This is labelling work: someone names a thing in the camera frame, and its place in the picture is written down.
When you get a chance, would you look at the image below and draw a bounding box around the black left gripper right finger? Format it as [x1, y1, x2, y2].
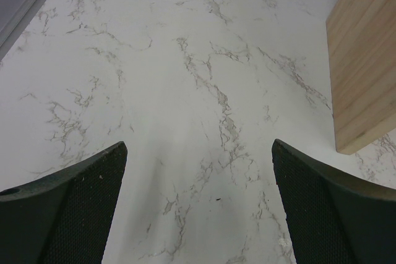
[272, 139, 395, 263]

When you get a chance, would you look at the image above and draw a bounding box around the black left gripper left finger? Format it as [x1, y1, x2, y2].
[1, 142, 127, 263]

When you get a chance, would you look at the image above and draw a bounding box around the wooden two-tier shelf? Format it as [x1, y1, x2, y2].
[326, 0, 395, 155]

